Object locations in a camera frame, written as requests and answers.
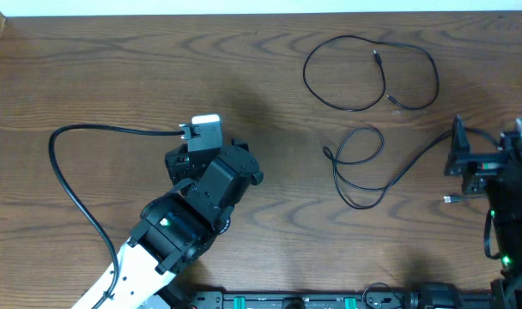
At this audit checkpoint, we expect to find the black usb cable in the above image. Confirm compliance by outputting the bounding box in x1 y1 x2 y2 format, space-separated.
322 125 501 210

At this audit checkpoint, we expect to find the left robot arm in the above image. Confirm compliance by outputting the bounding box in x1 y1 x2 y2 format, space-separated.
75 138 264 308

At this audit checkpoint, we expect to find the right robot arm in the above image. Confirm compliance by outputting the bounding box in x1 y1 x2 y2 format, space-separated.
444 116 522 308

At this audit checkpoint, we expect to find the left camera black cable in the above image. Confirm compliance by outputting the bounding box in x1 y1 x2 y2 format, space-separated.
47 123 189 309

